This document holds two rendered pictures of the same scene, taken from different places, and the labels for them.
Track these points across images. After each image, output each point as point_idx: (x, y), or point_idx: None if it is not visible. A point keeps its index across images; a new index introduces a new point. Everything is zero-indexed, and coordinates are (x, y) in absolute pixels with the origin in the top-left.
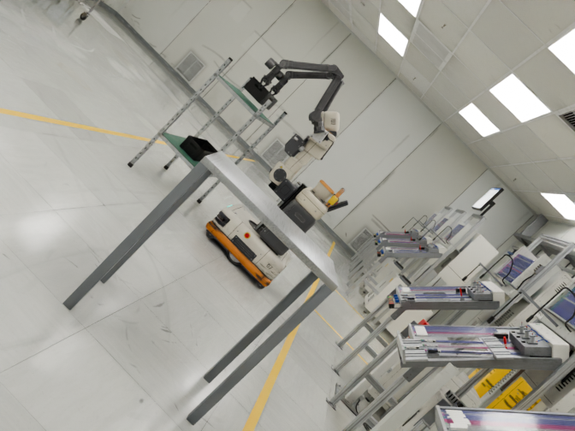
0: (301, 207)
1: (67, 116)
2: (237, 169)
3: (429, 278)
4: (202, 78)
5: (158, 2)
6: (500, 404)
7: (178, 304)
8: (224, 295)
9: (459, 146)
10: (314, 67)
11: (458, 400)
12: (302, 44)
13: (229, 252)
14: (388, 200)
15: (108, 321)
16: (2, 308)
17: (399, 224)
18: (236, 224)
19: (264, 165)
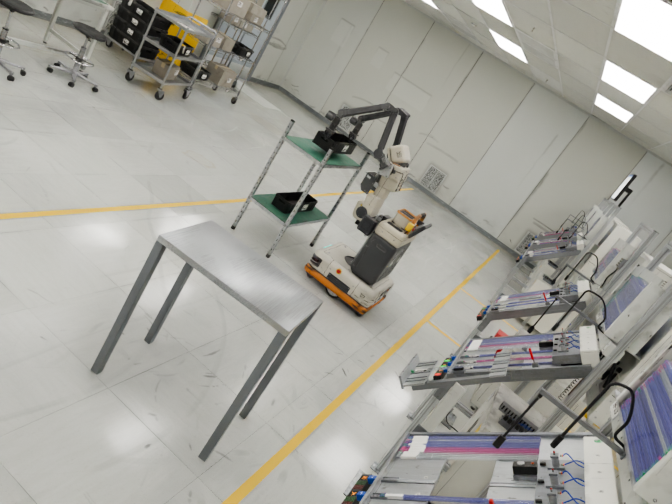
0: (381, 238)
1: (173, 198)
2: (221, 234)
3: None
4: None
5: (310, 69)
6: None
7: (237, 349)
8: (305, 330)
9: (612, 135)
10: (369, 109)
11: (511, 411)
12: (439, 74)
13: (327, 288)
14: (546, 201)
15: (139, 377)
16: (18, 384)
17: (561, 222)
18: (328, 263)
19: (424, 190)
